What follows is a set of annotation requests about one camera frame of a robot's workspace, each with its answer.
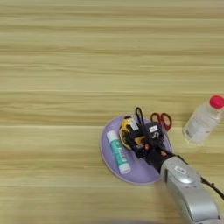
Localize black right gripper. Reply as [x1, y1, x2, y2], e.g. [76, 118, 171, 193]
[127, 127, 177, 174]

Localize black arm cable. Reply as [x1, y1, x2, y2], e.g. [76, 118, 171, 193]
[170, 150, 224, 201]

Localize clear bottle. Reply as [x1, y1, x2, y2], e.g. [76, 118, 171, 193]
[182, 94, 224, 146]

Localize yellow black tape measure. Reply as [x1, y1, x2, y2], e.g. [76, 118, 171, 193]
[118, 106, 147, 151]

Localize small black box, white label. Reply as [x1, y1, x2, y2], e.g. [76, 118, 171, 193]
[143, 121, 165, 142]

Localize white and teal glue stick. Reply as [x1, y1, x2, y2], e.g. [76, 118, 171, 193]
[106, 129, 132, 175]

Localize purple round plate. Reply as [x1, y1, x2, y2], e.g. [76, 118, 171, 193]
[99, 114, 173, 186]

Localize red-handled scissors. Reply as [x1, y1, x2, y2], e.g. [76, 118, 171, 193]
[150, 111, 173, 133]

